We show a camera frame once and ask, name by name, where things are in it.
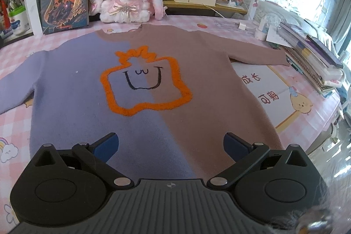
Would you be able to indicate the flat white box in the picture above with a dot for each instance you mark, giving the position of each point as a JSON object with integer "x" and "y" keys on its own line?
{"x": 201, "y": 0}

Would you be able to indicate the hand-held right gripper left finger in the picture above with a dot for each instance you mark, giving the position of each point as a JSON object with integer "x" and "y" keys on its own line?
{"x": 106, "y": 144}

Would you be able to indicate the small white bottle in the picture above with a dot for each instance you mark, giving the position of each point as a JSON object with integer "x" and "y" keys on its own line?
{"x": 262, "y": 31}

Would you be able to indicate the bunch of pens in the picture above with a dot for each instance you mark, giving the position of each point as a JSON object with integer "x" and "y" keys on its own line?
{"x": 15, "y": 2}

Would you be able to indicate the white pen holder cup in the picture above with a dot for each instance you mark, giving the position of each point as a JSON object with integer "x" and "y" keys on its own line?
{"x": 19, "y": 24}

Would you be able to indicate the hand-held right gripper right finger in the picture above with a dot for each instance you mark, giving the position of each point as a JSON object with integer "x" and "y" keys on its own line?
{"x": 232, "y": 144}

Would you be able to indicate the purple and brown sweater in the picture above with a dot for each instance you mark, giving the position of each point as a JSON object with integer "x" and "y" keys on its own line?
{"x": 82, "y": 102}

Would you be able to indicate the white paper sheet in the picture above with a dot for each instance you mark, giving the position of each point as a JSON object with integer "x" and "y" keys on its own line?
{"x": 275, "y": 36}

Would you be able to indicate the stack of notebooks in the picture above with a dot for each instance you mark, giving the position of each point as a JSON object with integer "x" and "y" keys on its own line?
{"x": 309, "y": 58}

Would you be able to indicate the red tassel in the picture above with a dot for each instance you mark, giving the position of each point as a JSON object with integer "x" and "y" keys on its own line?
{"x": 4, "y": 12}

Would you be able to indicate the wooden shelf board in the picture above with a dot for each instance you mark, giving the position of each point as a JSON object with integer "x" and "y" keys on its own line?
{"x": 192, "y": 7}

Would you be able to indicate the white charger plug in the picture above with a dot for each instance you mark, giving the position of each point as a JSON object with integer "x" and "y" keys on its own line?
{"x": 242, "y": 26}

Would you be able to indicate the pink cartoon desk mat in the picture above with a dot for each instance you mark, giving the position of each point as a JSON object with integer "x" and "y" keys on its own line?
{"x": 274, "y": 102}

